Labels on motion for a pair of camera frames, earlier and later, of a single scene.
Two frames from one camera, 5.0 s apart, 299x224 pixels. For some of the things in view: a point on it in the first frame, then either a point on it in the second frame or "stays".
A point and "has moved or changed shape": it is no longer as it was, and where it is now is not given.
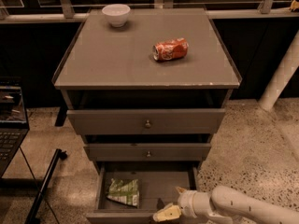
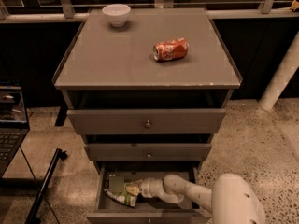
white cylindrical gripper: [187, 203] → [146, 186]
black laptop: [14, 122] stays
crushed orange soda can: [170, 49] stays
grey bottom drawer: [158, 183] stays
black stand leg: [32, 218] stays
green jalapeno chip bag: [124, 192] has moved or changed shape
